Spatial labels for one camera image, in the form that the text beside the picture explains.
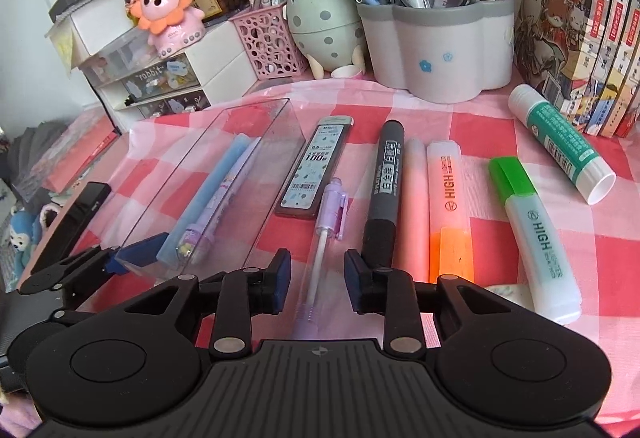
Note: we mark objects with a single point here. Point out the egg-shaped pen holder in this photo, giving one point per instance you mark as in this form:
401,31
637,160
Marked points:
325,28

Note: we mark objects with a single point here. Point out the white printed drawer organizer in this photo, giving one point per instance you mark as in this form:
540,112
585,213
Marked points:
220,58

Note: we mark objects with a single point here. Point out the pink lion toy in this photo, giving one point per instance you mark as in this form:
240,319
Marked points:
162,3

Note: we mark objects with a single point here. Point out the black flat device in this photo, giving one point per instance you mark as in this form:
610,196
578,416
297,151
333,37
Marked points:
75,223

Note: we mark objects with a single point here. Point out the pink illustrated book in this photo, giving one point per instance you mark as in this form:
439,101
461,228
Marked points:
555,8
632,83
620,48

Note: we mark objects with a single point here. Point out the grey flower-shaped pen holder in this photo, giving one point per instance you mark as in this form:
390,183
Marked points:
435,53

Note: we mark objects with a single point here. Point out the clear storage drawers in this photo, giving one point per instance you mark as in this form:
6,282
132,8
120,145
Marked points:
115,53

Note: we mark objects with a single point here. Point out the pink notebook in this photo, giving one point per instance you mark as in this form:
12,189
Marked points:
80,153

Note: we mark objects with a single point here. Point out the blue plush toy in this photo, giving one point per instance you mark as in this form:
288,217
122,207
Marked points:
25,238

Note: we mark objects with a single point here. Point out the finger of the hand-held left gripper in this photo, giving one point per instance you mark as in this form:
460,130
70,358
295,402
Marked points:
75,307
141,253

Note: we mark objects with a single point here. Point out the pink checkered cloth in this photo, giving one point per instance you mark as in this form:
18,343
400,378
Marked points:
480,133

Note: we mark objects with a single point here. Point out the grey cloth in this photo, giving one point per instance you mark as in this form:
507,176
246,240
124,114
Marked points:
35,143

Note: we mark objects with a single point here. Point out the black whiteboard marker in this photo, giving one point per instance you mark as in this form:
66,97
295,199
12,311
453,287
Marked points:
385,178

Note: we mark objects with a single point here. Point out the white tape roll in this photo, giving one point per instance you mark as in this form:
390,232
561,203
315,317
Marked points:
347,71

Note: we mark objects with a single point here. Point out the pink perforated pen basket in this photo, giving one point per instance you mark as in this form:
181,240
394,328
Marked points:
270,43

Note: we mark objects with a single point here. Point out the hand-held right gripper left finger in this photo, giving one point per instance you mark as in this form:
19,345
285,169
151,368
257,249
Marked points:
280,280

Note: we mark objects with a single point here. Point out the light blue pen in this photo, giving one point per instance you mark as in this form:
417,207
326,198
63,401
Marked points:
207,193

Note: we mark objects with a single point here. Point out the green and white glue stick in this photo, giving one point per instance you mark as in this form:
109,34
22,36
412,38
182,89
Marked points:
560,138

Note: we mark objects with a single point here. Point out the pink highlighter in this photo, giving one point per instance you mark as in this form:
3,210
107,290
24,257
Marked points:
412,208

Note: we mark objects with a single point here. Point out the white box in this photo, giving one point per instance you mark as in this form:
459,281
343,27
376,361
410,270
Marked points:
95,25

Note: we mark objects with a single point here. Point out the clear plastic tray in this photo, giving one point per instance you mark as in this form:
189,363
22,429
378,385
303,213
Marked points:
280,128

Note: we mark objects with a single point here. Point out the black spiral notebook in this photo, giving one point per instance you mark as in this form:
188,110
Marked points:
85,0

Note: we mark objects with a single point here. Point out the white eraser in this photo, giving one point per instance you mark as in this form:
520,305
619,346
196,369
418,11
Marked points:
505,292

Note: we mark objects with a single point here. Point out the pale yellow paper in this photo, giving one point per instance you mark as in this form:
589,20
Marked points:
62,48

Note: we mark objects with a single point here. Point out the orange highlighter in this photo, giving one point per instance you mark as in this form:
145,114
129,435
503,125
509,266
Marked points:
450,218

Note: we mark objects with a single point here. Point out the pencil lead refill case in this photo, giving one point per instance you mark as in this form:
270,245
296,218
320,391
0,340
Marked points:
315,168

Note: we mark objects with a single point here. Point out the green highlighter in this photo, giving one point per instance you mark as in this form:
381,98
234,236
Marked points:
535,238

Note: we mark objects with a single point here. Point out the purple printed pen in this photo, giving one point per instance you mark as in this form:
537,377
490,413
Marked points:
197,243

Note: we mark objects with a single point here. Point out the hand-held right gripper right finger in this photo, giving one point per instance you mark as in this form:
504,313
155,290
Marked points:
355,283

